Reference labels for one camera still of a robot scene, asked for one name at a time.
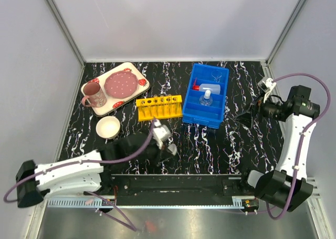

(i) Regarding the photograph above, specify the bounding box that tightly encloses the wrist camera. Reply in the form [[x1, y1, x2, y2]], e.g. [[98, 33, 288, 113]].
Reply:
[[153, 119, 171, 149], [257, 77, 276, 102]]

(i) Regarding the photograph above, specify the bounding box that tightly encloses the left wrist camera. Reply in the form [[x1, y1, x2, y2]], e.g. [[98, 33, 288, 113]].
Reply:
[[153, 119, 171, 149]]

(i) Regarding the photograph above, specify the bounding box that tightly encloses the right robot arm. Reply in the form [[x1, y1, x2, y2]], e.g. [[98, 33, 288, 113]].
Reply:
[[235, 85, 320, 212]]

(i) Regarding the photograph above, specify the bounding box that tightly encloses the white wash bottle red cap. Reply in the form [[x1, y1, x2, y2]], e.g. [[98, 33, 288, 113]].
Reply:
[[192, 79, 221, 95]]

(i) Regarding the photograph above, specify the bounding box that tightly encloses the blue divided plastic bin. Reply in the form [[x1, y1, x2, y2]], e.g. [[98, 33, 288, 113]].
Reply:
[[182, 64, 229, 129]]

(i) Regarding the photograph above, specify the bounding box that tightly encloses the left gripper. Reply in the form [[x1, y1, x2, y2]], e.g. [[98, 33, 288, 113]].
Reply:
[[127, 137, 174, 167]]

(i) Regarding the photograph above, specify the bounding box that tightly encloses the beige ceramic mortar bowl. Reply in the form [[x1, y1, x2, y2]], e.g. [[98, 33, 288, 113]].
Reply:
[[96, 116, 121, 139]]

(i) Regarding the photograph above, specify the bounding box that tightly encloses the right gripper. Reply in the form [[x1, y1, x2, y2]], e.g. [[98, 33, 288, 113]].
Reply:
[[233, 90, 285, 129]]

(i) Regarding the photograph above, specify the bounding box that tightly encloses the pink polka dot plate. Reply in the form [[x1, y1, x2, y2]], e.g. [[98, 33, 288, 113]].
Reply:
[[104, 71, 138, 99]]

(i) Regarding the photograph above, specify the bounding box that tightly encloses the white round lid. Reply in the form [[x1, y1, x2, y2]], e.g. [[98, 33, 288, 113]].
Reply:
[[167, 143, 177, 156]]

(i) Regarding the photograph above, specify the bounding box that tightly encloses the pink mug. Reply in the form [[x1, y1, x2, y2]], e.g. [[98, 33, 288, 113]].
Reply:
[[81, 82, 107, 108]]

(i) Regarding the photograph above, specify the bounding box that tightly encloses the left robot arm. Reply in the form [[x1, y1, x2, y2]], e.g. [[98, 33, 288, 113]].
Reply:
[[15, 132, 177, 208]]

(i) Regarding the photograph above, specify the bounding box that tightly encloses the clear glass stoppered flask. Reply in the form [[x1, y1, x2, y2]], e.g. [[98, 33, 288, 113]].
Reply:
[[199, 90, 213, 106]]

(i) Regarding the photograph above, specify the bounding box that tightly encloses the yellow test tube rack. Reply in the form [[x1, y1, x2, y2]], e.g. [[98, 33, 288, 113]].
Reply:
[[136, 95, 183, 121]]

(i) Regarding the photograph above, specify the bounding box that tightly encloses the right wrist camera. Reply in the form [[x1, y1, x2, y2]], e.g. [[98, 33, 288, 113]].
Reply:
[[257, 77, 276, 102]]

